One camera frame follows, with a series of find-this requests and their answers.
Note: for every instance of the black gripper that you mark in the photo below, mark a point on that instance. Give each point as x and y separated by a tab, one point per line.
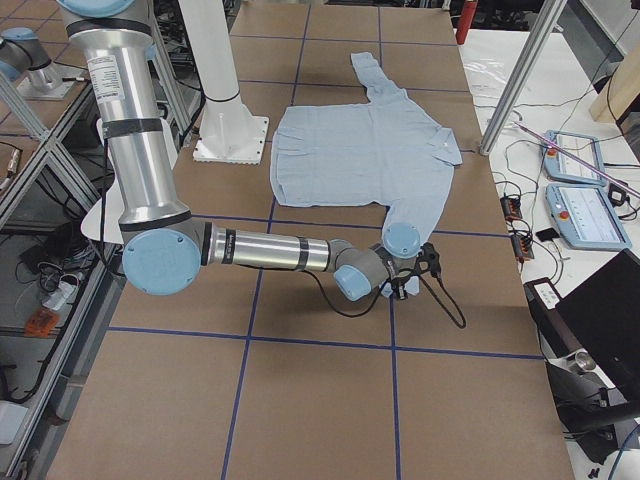
400	286

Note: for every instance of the light blue button shirt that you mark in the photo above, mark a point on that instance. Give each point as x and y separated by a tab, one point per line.
388	151

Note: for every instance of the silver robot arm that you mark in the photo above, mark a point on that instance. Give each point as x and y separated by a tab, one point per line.
164	245

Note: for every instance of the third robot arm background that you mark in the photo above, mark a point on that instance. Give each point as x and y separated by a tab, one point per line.
24	58

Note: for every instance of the black orange adapter lower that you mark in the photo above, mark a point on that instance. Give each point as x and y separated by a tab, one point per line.
522	247

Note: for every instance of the black orange adapter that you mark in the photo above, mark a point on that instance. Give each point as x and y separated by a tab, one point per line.
511	208
522	247

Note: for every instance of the black orange adapter upper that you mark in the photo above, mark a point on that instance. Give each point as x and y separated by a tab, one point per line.
511	208

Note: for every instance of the lower blue teach pendant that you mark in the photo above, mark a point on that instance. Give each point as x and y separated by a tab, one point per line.
584	217

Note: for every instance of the black laptop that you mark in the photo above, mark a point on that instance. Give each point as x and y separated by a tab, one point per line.
601	315

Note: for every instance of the red bottle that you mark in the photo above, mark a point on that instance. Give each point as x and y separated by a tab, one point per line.
465	20

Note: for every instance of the white plastic chair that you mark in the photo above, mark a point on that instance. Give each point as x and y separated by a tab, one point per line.
91	224

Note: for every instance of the orange box under table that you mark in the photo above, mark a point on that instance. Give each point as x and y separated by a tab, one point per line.
41	323

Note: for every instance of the aluminium frame post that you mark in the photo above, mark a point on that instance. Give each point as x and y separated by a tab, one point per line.
536	40

